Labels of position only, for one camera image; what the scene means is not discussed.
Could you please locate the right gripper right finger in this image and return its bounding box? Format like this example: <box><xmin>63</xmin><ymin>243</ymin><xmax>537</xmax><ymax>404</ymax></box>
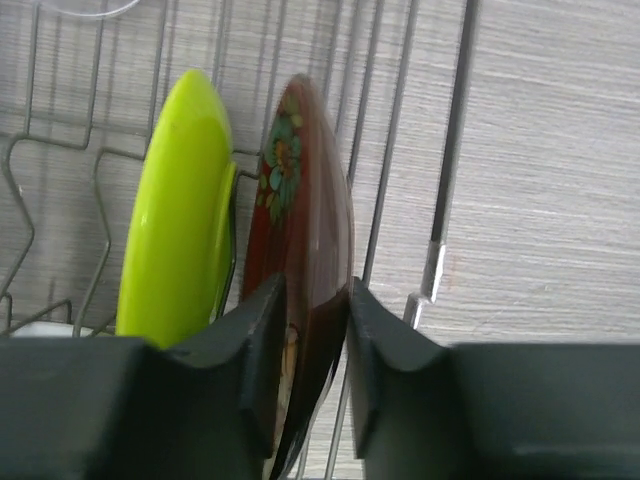
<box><xmin>347</xmin><ymin>281</ymin><xmax>639</xmax><ymax>479</ymax></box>

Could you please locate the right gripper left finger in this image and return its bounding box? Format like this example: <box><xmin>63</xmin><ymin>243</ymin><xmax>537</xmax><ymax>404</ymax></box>
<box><xmin>1</xmin><ymin>274</ymin><xmax>286</xmax><ymax>479</ymax></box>

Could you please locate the lime green plate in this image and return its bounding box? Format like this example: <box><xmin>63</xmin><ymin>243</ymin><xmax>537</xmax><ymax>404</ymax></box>
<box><xmin>116</xmin><ymin>69</ymin><xmax>236</xmax><ymax>348</ymax></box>

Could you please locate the red floral plate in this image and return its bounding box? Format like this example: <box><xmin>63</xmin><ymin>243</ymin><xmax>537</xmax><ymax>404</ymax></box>
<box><xmin>240</xmin><ymin>74</ymin><xmax>354</xmax><ymax>479</ymax></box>

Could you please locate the clear glass cup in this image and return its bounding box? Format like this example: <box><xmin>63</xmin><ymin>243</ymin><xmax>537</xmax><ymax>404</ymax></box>
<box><xmin>35</xmin><ymin>0</ymin><xmax>139</xmax><ymax>20</ymax></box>

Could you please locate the blue patterned bowl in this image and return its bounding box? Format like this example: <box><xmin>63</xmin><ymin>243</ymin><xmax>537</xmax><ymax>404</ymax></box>
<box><xmin>9</xmin><ymin>321</ymin><xmax>74</xmax><ymax>338</ymax></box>

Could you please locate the black wire dish rack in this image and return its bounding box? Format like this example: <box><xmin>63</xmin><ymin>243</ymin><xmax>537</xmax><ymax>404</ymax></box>
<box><xmin>1</xmin><ymin>1</ymin><xmax>462</xmax><ymax>334</ymax></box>

